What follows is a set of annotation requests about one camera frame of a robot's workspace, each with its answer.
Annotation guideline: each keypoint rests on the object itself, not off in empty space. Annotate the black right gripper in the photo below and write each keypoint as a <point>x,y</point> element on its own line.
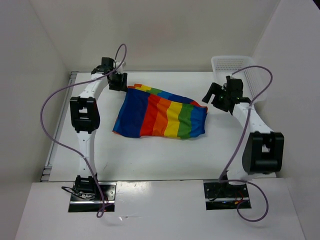
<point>214,88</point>

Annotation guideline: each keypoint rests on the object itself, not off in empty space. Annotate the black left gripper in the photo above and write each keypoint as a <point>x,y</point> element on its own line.
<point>122,85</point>

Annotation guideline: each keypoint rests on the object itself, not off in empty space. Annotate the rainbow striped shorts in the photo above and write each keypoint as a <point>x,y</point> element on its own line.
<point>148,111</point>

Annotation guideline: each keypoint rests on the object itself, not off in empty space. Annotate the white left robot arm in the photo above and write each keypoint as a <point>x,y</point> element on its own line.
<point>85,119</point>

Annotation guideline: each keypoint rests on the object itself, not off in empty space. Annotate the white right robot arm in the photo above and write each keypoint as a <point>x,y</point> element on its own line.
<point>262,147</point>

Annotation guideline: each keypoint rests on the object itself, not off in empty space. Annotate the white plastic basket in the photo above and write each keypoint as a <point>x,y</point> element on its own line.
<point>232,65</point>

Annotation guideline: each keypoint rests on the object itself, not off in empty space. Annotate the aluminium table edge rail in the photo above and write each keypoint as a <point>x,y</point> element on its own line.
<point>47,169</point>

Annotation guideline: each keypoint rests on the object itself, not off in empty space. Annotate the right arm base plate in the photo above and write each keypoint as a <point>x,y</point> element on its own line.
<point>224,196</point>

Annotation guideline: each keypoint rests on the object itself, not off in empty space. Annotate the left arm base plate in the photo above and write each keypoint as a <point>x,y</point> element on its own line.
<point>81,202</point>

